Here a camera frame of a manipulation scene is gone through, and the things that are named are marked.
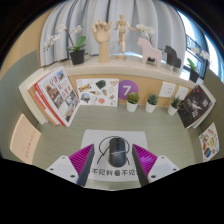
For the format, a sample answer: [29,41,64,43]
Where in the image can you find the photo cover magazine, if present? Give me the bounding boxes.
[36,65,81,128]

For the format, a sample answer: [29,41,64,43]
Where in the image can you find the green desk divider panel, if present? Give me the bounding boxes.
[0,49,39,158]
[199,68,224,148]

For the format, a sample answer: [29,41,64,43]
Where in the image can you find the wooden hand model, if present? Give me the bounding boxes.
[91,19,114,64]

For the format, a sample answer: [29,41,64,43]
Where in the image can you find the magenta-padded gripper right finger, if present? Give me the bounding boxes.
[131,143,181,187]

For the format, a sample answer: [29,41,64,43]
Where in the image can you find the wooden mannequin figure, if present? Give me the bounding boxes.
[113,13,138,61]

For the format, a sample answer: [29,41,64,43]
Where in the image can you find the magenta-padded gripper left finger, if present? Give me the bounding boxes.
[45,143,96,187]

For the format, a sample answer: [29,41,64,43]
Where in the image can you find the white orchid flowers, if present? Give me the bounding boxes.
[135,23,156,44]

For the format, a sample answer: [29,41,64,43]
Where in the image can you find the white wall switch plate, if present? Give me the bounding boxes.
[175,85,190,101]

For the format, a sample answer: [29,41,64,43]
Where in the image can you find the black computer mouse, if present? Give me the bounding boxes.
[108,136,127,168]

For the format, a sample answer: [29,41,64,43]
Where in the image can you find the white illustrated sticker card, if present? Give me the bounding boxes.
[75,78,120,108]

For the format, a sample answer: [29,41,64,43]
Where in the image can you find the beige booklet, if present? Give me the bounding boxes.
[9,113,42,165]

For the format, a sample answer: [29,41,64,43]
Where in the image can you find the brown book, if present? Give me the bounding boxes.
[28,84,54,126]

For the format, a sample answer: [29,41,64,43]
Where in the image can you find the pink wooden horse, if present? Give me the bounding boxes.
[136,37,163,69]

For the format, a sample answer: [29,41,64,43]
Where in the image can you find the light wooden desk shelf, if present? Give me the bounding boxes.
[63,54,201,108]

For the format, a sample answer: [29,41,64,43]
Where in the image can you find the colourful sticker card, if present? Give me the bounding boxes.
[198,121,221,163]

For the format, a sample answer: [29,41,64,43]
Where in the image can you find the white orchid in black pot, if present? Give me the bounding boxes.
[185,46,211,84]
[42,23,87,66]

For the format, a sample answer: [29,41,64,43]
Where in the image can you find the black wooden horse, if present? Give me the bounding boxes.
[163,45,182,72]

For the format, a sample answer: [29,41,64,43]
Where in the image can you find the purple round number sign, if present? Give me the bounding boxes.
[117,79,140,101]

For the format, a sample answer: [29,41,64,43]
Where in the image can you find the black cover book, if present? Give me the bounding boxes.
[177,84,214,129]

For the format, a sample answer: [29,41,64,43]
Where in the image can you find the white wall socket plate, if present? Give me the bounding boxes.
[158,81,177,99]

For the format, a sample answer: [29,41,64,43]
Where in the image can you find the red and white book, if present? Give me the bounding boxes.
[33,81,64,127]

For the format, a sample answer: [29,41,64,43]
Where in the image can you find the window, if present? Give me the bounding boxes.
[176,9,224,81]

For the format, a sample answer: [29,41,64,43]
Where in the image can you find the succulent in white pot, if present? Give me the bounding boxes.
[125,91,141,113]
[144,93,160,114]
[167,96,183,117]

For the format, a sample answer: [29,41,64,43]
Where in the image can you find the white book behind black book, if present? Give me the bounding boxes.
[193,83,217,129]

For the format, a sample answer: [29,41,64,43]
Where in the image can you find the white printed mouse pad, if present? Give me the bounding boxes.
[79,129,150,183]

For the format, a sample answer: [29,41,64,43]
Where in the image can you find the grey curtain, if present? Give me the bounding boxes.
[39,0,187,68]

